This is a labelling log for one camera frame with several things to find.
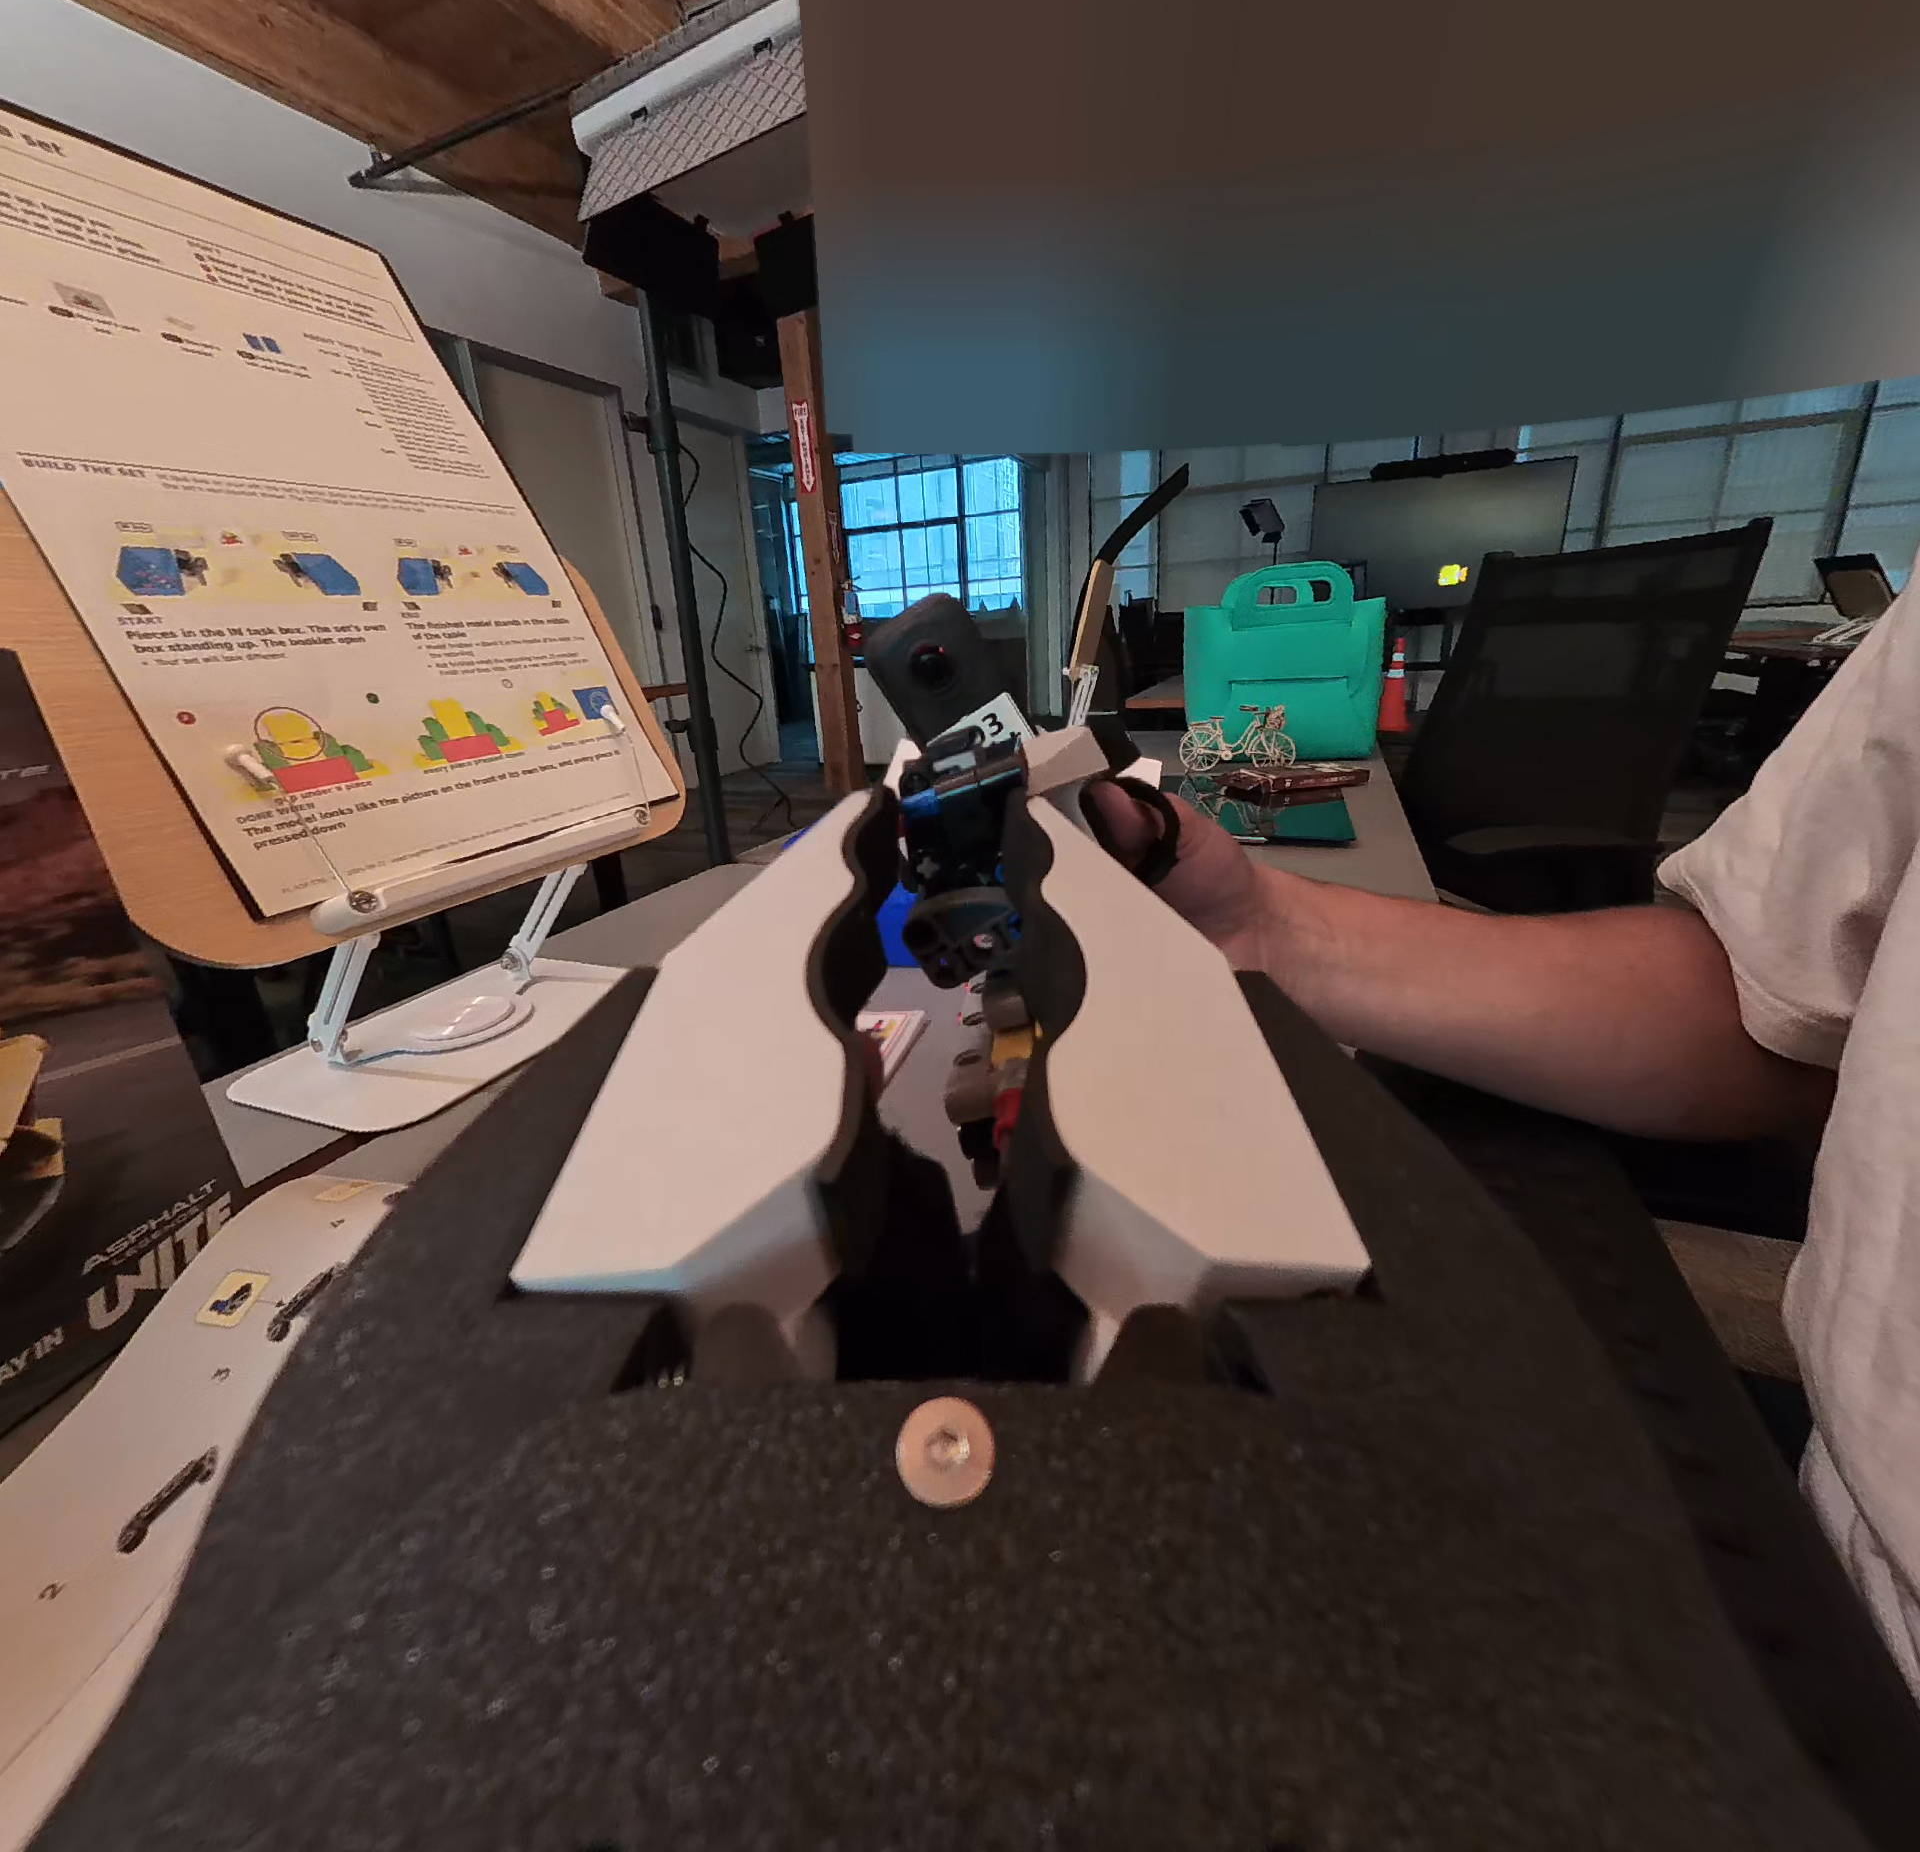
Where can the paned window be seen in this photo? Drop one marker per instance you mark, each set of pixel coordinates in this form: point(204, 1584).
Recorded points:
point(930, 532)

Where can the lego car chassis model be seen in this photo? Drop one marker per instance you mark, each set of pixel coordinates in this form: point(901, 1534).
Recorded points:
point(962, 929)

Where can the white ceiling air unit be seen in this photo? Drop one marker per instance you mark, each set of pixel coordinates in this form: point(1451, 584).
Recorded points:
point(692, 112)

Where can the lego instruction booklet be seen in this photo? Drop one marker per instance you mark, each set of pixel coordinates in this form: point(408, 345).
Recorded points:
point(91, 1509)

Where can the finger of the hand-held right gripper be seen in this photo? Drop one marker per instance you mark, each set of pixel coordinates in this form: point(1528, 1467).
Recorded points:
point(1072, 767)
point(905, 767)

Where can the dark lego set box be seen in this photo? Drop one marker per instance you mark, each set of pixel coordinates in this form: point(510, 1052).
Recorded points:
point(91, 1134)

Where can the person's right hand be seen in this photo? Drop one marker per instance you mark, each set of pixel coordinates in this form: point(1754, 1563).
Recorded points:
point(1214, 868)

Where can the teal felt bag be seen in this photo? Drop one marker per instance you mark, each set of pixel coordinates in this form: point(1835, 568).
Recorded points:
point(1291, 669)

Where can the black mesh office chair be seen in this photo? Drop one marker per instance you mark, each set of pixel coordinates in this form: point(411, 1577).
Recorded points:
point(1576, 712)

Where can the black wooden desk lamp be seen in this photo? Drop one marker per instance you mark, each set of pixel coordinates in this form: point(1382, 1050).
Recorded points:
point(1111, 578)

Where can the black pole stand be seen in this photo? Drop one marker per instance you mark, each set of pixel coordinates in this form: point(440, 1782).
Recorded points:
point(684, 608)

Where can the printed instruction sheet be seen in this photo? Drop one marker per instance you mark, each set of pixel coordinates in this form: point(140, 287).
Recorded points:
point(301, 532)

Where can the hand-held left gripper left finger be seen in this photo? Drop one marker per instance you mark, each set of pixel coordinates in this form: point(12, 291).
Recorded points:
point(705, 1102)

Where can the dark green tablet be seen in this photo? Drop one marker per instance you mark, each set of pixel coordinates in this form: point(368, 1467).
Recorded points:
point(1291, 822)

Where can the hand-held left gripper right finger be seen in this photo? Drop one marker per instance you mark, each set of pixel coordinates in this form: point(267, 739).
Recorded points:
point(1200, 1117)

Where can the wall television screen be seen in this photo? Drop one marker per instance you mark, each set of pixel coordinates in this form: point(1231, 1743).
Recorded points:
point(1441, 532)

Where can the brown flat bar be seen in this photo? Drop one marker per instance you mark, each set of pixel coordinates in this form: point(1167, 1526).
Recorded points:
point(1299, 776)

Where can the wooden post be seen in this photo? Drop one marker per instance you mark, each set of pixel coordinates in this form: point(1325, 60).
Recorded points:
point(823, 564)

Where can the small orange traffic cone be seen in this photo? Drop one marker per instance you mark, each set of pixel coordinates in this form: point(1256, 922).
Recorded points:
point(1395, 692)

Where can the person's right forearm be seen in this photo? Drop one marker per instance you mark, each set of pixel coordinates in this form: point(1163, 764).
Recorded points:
point(1502, 982)

